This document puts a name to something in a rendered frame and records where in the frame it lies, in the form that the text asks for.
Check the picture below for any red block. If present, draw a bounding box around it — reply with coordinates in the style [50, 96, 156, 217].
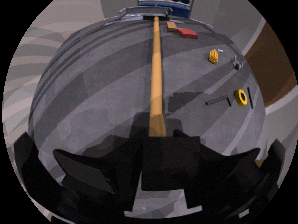
[177, 28, 198, 39]

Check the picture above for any brown rectangular block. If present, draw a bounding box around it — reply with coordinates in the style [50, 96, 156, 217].
[166, 22, 177, 34]

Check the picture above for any black l-shaped rod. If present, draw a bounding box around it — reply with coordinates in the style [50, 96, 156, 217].
[206, 95, 231, 107]

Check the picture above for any yellow ring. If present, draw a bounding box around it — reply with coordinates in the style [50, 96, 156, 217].
[235, 89, 247, 107]

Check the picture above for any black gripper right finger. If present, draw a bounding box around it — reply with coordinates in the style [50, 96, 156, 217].
[184, 144, 261, 209]

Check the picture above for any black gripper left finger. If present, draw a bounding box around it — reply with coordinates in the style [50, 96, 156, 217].
[52, 128, 148, 212]

